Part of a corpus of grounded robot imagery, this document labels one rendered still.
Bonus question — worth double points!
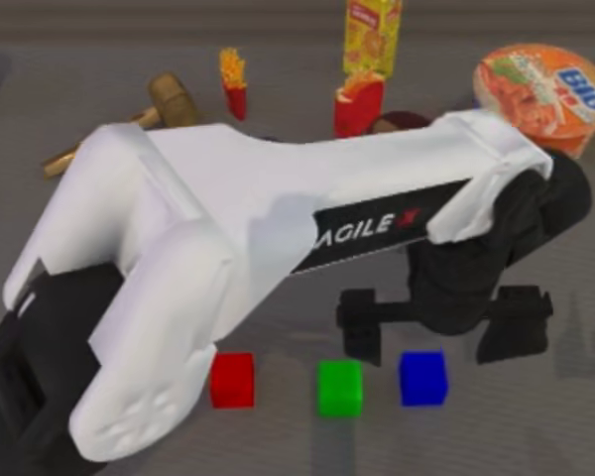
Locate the red cube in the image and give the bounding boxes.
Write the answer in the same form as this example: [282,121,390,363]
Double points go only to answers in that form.
[209,352,256,410]

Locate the green cube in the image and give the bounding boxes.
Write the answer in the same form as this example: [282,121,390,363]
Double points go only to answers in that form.
[316,360,365,417]

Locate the orange instant noodle cup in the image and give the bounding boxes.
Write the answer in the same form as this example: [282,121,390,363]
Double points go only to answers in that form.
[472,43,595,161]

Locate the small red fries box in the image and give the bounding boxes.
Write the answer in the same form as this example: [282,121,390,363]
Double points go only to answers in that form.
[218,47,250,122]

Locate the large red fries box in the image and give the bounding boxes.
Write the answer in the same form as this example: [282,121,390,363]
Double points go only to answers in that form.
[332,73,386,140]

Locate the blue cube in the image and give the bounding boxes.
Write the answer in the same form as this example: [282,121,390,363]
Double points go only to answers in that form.
[399,348,450,409]

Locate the dark brown round object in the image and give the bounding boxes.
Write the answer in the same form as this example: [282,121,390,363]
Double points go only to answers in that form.
[366,110,433,136]

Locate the wooden mallet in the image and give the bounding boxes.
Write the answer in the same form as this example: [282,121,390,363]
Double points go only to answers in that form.
[42,71,204,180]

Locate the yellow snack carton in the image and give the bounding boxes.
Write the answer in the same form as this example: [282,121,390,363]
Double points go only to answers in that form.
[342,0,404,81]

